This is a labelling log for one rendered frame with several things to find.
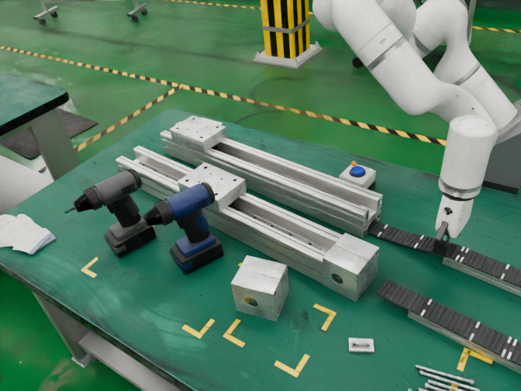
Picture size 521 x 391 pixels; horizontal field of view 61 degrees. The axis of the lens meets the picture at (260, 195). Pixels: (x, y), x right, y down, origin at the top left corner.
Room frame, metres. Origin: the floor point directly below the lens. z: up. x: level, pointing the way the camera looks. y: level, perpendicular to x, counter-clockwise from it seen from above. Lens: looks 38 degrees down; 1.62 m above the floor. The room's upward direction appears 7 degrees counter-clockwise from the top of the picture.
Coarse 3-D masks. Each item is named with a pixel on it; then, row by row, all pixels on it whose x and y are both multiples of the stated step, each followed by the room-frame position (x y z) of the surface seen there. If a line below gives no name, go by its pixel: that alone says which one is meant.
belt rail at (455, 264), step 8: (448, 264) 0.71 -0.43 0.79; (456, 264) 0.70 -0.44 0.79; (464, 272) 0.68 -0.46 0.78; (472, 272) 0.67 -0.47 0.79; (480, 272) 0.66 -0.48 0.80; (488, 280) 0.64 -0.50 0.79; (496, 280) 0.63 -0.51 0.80; (504, 288) 0.62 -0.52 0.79; (512, 288) 0.61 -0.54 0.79; (520, 288) 0.60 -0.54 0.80
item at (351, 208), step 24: (168, 144) 1.37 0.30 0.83; (240, 144) 1.25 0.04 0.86; (240, 168) 1.13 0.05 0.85; (264, 168) 1.13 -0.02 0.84; (288, 168) 1.09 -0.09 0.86; (264, 192) 1.07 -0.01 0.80; (288, 192) 1.00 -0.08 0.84; (312, 192) 0.95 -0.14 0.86; (336, 192) 0.97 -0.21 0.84; (360, 192) 0.93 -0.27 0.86; (312, 216) 0.94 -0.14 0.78; (336, 216) 0.89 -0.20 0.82; (360, 216) 0.84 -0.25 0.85
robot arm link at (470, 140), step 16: (464, 128) 0.72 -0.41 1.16; (480, 128) 0.71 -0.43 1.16; (448, 144) 0.74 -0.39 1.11; (464, 144) 0.70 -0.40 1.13; (480, 144) 0.69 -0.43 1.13; (448, 160) 0.73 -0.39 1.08; (464, 160) 0.70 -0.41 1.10; (480, 160) 0.69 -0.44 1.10; (448, 176) 0.72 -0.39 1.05; (464, 176) 0.70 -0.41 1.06; (480, 176) 0.70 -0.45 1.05
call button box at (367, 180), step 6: (348, 168) 1.07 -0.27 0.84; (366, 168) 1.06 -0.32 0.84; (342, 174) 1.05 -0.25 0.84; (348, 174) 1.05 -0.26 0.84; (366, 174) 1.04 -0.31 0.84; (372, 174) 1.03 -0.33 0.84; (348, 180) 1.02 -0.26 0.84; (354, 180) 1.01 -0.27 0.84; (360, 180) 1.01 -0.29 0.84; (366, 180) 1.01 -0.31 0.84; (372, 180) 1.03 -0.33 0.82; (360, 186) 1.00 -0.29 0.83; (366, 186) 1.01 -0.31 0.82; (372, 186) 1.04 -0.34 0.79
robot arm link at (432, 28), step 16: (432, 0) 1.25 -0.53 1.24; (448, 0) 1.22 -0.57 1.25; (416, 16) 1.25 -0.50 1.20; (432, 16) 1.22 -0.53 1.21; (448, 16) 1.20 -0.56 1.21; (464, 16) 1.20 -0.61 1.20; (416, 32) 1.23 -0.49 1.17; (432, 32) 1.21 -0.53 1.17; (448, 32) 1.19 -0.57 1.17; (464, 32) 1.19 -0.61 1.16; (432, 48) 1.22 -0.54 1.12; (448, 48) 1.20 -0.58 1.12; (464, 48) 1.18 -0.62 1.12; (448, 64) 1.17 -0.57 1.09; (464, 64) 1.16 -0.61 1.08; (480, 64) 1.18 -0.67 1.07; (448, 80) 1.16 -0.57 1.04; (464, 80) 1.14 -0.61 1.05
